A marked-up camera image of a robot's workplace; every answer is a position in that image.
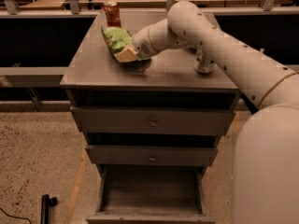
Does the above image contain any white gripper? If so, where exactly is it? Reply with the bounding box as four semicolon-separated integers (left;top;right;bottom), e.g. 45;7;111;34
114;27;153;63

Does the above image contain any green rice chip bag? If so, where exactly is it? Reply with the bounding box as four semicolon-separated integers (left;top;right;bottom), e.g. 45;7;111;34
101;26;150;63

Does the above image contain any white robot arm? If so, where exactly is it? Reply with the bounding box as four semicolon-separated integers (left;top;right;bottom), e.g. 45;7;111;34
115;1;299;224

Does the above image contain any grey top drawer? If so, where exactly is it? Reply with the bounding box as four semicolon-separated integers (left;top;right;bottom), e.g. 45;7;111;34
71;106;235;135

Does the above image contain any grey wooden drawer cabinet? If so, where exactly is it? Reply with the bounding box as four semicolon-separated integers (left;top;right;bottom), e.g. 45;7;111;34
59;10;249;224

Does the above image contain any grey middle drawer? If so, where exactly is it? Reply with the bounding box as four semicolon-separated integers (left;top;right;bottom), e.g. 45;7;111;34
86;145;218;167

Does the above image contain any grey open bottom drawer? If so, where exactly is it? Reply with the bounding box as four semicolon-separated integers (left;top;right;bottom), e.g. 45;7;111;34
86;165;216;224

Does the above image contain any red soda can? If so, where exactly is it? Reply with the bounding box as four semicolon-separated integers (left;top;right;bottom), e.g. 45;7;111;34
103;1;121;27

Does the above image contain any black floor stand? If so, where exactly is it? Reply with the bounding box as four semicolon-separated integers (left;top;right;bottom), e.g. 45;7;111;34
40;194;58;224

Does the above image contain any grey metal railing frame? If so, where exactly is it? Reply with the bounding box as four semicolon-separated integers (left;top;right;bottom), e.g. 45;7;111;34
0;0;299;114

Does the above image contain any black floor cable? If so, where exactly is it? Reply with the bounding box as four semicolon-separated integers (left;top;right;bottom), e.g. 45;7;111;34
0;206;34;224

